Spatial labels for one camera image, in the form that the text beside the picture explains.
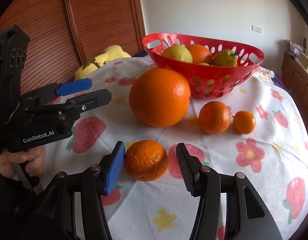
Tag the green apple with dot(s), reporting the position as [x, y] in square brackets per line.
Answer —
[225, 58]

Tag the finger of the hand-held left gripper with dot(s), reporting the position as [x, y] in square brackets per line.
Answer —
[93, 98]
[73, 86]

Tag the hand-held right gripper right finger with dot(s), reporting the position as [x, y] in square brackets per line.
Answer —
[187, 170]

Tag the yellow plush toy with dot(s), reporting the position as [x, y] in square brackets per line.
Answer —
[113, 52]

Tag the medium tangerine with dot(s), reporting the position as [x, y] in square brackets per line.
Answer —
[214, 117]
[145, 160]

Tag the person's left hand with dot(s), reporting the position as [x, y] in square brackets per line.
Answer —
[21, 158]

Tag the pile of papers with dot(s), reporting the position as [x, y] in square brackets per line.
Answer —
[295, 47]

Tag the white wall socket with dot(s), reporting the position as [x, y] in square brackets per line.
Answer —
[256, 29]

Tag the dark blue blanket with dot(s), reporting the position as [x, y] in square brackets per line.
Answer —
[280, 82]

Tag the cardboard box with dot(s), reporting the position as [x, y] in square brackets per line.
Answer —
[306, 62]

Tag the brown wooden wardrobe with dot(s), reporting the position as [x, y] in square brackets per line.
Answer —
[93, 17]

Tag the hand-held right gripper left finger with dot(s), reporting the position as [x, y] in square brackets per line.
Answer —
[115, 170]

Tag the red perforated plastic basket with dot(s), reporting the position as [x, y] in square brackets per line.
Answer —
[226, 71]

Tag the white strawberry print cloth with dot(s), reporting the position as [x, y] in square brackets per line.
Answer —
[219, 155]

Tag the yellowish floral sheet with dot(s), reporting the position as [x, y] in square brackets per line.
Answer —
[265, 73]

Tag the large orange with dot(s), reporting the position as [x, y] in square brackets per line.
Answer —
[200, 53]
[160, 97]

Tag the yellow-green lemon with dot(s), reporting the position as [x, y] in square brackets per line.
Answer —
[176, 53]

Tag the small tangerine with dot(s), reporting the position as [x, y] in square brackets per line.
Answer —
[244, 122]

